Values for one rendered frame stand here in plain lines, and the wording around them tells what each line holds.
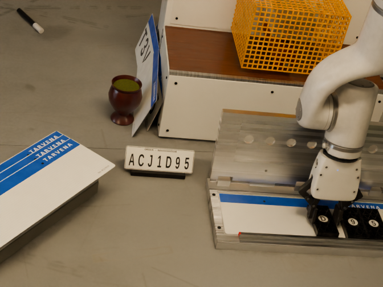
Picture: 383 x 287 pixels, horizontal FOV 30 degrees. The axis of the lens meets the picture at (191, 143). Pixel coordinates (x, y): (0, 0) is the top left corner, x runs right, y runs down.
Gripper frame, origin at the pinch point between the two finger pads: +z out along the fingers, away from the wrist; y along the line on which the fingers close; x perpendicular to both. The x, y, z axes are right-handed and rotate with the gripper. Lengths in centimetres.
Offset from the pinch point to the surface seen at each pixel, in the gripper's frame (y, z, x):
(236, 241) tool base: -20.5, 4.1, -6.3
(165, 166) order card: -34.3, -0.8, 16.1
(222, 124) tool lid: -24.3, -15.7, 9.2
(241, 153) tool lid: -18.4, -8.1, 11.0
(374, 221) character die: 12.5, 1.5, 0.9
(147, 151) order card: -38.8, -4.0, 16.8
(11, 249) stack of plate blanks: -66, 6, -11
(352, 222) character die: 6.9, 1.7, 0.1
